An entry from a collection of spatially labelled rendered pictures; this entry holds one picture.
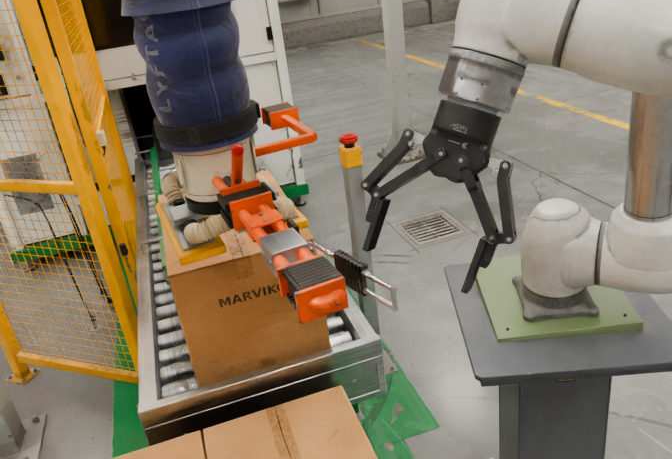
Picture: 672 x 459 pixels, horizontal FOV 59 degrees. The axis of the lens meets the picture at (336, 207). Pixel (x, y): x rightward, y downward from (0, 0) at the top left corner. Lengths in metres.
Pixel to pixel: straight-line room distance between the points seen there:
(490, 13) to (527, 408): 1.22
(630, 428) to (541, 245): 1.12
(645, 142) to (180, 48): 0.94
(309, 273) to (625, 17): 0.50
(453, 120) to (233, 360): 1.22
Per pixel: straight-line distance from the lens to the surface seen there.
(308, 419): 1.67
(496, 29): 0.69
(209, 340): 1.72
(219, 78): 1.25
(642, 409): 2.53
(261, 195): 1.12
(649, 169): 1.37
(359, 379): 1.84
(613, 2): 0.69
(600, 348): 1.55
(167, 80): 1.26
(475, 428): 2.37
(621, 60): 0.68
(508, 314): 1.60
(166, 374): 1.95
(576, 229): 1.47
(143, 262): 2.51
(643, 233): 1.43
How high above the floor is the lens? 1.70
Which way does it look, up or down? 25 degrees down
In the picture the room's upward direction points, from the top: 8 degrees counter-clockwise
